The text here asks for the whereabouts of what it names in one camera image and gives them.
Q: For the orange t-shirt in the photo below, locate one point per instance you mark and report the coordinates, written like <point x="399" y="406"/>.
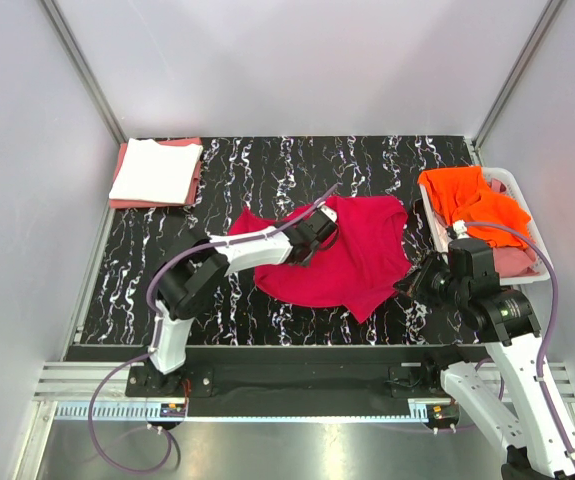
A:
<point x="458" y="193"/>

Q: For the folded pink t-shirt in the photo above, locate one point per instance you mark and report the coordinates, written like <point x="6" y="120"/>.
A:
<point x="194" y="175"/>

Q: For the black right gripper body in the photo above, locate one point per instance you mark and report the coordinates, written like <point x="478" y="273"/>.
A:
<point x="433" y="284"/>

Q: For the aluminium corner post right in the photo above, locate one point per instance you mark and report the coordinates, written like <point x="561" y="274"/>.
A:
<point x="540" y="30"/>

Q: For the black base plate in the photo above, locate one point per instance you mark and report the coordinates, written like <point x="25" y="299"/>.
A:
<point x="273" y="382"/>

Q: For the aluminium corner post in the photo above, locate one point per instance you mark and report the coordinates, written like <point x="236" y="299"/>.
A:
<point x="66" y="37"/>
<point x="540" y="30"/>

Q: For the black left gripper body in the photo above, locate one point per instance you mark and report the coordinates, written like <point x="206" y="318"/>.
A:
<point x="308" y="259"/>

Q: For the aluminium corner post left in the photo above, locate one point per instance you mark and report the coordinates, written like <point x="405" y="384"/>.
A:
<point x="66" y="37"/>

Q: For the white plastic laundry basket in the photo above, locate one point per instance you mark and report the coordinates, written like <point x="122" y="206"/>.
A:
<point x="441" y="239"/>

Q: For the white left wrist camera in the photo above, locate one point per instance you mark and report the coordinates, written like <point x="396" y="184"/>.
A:
<point x="329" y="212"/>

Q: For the crimson red t-shirt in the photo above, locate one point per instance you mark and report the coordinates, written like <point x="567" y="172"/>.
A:
<point x="357" y="270"/>

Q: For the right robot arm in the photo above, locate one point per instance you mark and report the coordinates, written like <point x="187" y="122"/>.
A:
<point x="536" y="436"/>

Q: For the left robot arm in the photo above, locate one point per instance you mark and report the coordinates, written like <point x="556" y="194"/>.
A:
<point x="183" y="287"/>

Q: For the dusty pink t-shirt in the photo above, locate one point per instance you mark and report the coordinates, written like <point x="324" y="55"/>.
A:
<point x="512" y="256"/>

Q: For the folded white t-shirt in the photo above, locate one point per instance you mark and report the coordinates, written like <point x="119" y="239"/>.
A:
<point x="154" y="170"/>

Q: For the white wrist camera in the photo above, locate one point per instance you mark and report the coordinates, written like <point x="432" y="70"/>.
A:
<point x="329" y="212"/>
<point x="458" y="230"/>

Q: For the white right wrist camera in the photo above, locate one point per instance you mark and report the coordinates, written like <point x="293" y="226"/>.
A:
<point x="458" y="230"/>

